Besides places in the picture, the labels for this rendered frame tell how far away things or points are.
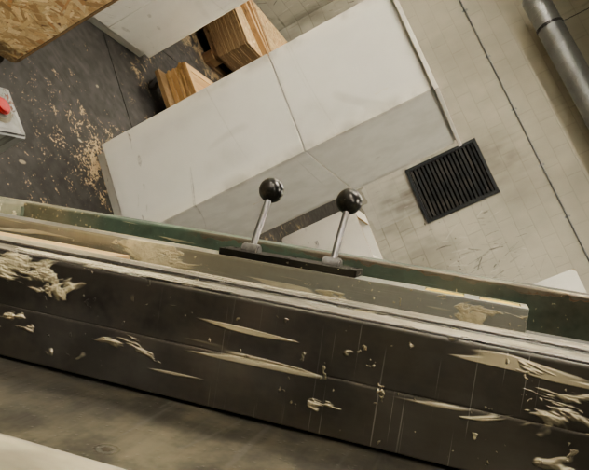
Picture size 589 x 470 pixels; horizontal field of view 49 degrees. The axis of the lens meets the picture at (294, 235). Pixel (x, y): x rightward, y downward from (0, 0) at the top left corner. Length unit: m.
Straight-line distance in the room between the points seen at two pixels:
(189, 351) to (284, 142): 2.77
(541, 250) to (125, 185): 6.23
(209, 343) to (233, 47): 5.87
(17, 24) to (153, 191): 0.98
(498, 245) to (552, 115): 1.81
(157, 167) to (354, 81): 1.09
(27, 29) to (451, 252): 6.67
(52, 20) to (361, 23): 1.38
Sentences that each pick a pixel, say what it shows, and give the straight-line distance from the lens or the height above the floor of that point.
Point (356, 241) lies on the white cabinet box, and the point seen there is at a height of 0.64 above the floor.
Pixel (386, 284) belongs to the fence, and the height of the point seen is 1.55.
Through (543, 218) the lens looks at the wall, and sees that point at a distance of 8.81.
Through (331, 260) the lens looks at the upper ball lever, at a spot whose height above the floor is 1.49.
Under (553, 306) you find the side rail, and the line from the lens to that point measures 1.10.
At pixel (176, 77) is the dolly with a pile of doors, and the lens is 4.76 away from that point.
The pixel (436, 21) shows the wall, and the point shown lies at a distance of 9.80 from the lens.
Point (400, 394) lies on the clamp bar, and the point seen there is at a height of 1.62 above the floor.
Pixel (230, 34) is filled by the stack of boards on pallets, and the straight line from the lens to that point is 6.30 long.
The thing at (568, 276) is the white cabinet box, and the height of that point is 2.00.
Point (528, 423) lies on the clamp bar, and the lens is 0.37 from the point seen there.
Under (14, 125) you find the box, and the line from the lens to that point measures 1.48.
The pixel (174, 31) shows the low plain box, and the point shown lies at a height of 0.35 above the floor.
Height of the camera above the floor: 1.70
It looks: 15 degrees down
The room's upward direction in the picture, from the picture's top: 65 degrees clockwise
